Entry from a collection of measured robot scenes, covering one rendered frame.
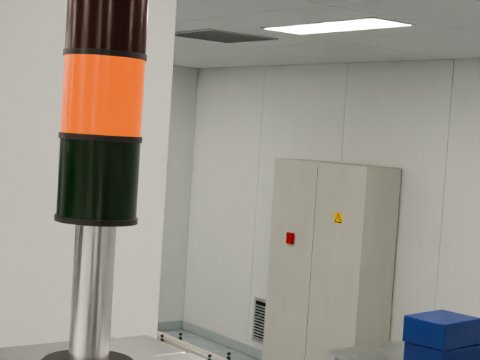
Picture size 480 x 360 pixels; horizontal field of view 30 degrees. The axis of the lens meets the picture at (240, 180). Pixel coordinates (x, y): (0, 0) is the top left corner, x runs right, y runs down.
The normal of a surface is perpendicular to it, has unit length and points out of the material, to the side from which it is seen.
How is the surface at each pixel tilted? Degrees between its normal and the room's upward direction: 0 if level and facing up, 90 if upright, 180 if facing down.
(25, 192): 90
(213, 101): 90
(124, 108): 90
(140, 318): 90
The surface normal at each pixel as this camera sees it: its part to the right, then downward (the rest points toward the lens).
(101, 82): 0.08, 0.06
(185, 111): 0.59, 0.08
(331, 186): -0.80, -0.02
